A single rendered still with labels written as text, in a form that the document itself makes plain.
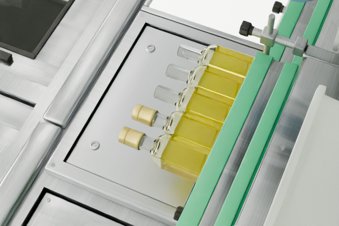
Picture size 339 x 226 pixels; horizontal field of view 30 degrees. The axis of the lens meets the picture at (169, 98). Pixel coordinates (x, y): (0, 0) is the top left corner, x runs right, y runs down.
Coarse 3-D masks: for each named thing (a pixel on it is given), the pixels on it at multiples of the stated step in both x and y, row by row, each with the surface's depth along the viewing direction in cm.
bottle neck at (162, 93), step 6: (156, 90) 127; (162, 90) 127; (168, 90) 127; (174, 90) 127; (156, 96) 128; (162, 96) 127; (168, 96) 126; (174, 96) 126; (168, 102) 127; (174, 102) 126
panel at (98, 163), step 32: (288, 0) 156; (128, 32) 152; (160, 32) 153; (192, 32) 151; (224, 32) 151; (128, 64) 148; (160, 64) 148; (192, 64) 147; (96, 96) 143; (128, 96) 143; (96, 128) 139; (64, 160) 135; (96, 160) 135; (128, 160) 135; (96, 192) 132; (128, 192) 130; (160, 192) 131
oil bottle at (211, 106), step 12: (180, 96) 125; (192, 96) 124; (204, 96) 124; (216, 96) 124; (180, 108) 124; (192, 108) 123; (204, 108) 123; (216, 108) 123; (228, 108) 123; (216, 120) 122
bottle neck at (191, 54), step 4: (180, 48) 133; (184, 48) 133; (188, 48) 132; (192, 48) 132; (180, 52) 133; (184, 52) 132; (188, 52) 132; (192, 52) 132; (196, 52) 132; (200, 52) 132; (180, 56) 133; (184, 56) 133; (188, 56) 132; (192, 56) 132; (196, 56) 132; (188, 60) 133; (192, 60) 133; (196, 60) 132
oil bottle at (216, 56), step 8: (208, 48) 131; (216, 48) 131; (224, 48) 130; (200, 56) 131; (208, 56) 130; (216, 56) 129; (224, 56) 129; (232, 56) 129; (240, 56) 129; (248, 56) 129; (200, 64) 131; (208, 64) 129; (216, 64) 129; (224, 64) 128; (232, 64) 128; (240, 64) 128; (248, 64) 128; (232, 72) 128; (240, 72) 127
